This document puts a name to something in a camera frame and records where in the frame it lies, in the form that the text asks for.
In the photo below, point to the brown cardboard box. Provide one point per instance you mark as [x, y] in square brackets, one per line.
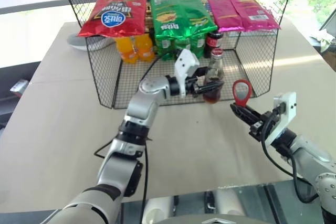
[330, 60]

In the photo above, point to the plastic cola bottle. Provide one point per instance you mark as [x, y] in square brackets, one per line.
[212, 43]

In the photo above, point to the small white red box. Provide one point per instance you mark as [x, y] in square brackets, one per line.
[19, 86]

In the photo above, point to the green chips bag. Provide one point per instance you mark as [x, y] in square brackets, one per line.
[181, 16]

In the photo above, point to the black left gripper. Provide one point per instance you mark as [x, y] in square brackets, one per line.
[191, 87]

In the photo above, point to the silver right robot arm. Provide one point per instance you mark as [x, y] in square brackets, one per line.
[309, 155]

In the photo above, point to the green soda bottle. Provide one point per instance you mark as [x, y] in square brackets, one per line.
[199, 47]
[165, 47]
[181, 44]

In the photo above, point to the red bottle opener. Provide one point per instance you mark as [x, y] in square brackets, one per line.
[241, 102]

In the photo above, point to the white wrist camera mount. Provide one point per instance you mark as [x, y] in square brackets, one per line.
[183, 64]
[287, 113]

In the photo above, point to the crumpled white green cloth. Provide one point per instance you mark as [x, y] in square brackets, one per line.
[323, 37]

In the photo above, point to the red chips bag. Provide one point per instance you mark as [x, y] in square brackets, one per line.
[115, 16]

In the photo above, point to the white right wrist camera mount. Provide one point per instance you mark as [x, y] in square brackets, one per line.
[287, 113]

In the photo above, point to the white bowl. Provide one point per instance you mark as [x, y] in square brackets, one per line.
[78, 43]

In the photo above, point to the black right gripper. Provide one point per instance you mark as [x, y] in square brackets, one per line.
[262, 127]

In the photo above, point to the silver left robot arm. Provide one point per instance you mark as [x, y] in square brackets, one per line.
[141, 108]

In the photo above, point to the orange soda bottle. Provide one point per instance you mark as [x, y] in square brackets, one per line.
[145, 48]
[126, 51]

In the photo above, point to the pink chips bag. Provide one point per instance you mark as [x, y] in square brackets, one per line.
[241, 11]

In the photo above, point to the black side table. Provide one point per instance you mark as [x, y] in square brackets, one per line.
[13, 98]

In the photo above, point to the glass cola bottle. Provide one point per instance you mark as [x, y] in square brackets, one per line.
[213, 95]

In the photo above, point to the grey robot chest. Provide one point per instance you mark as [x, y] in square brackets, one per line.
[210, 220]

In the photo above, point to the white rounded robot leg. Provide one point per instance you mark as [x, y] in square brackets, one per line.
[229, 201]
[158, 207]

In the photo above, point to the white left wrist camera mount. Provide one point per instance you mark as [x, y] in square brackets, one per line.
[183, 64]

